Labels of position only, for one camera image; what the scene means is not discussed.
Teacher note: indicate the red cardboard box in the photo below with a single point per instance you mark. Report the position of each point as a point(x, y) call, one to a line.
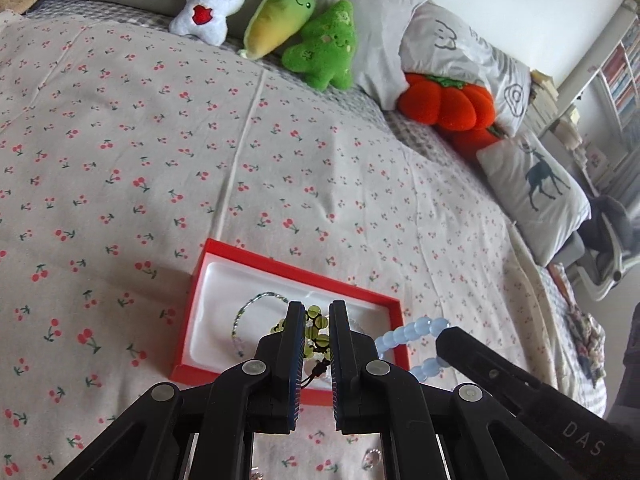
point(220, 310)

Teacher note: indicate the white bookshelf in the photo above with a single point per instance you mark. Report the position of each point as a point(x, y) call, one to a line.
point(620, 70)

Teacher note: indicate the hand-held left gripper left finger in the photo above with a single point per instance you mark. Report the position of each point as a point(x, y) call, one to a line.
point(292, 360)

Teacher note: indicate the orange pumpkin plush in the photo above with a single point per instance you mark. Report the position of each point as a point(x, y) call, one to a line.
point(472, 142)
point(445, 102)

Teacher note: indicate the grey office chair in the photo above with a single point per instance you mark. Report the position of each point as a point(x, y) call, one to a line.
point(605, 240)

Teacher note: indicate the white doodle print pillow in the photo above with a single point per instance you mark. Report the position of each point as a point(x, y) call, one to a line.
point(470, 55)

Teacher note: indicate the stack of books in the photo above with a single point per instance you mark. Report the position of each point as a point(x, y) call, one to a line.
point(550, 105)

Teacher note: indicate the cherry print bedsheet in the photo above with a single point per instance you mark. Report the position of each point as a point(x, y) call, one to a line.
point(150, 160)

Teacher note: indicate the yellow green vegetable plush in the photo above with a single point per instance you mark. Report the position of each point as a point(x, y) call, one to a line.
point(280, 15)

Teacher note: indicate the green tree plush toy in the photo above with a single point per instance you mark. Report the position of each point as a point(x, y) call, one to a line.
point(325, 50)

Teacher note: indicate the white bunny plush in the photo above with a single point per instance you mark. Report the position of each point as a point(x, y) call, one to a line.
point(210, 5)

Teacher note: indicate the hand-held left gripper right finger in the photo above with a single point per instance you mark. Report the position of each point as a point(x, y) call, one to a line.
point(341, 360)

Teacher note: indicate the floral patterned quilt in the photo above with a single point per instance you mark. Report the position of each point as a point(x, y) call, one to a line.
point(582, 330)

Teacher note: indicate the white deer print pillow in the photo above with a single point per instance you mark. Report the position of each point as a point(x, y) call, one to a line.
point(535, 195)

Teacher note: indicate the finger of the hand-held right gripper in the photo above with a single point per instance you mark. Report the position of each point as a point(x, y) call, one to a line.
point(475, 360)

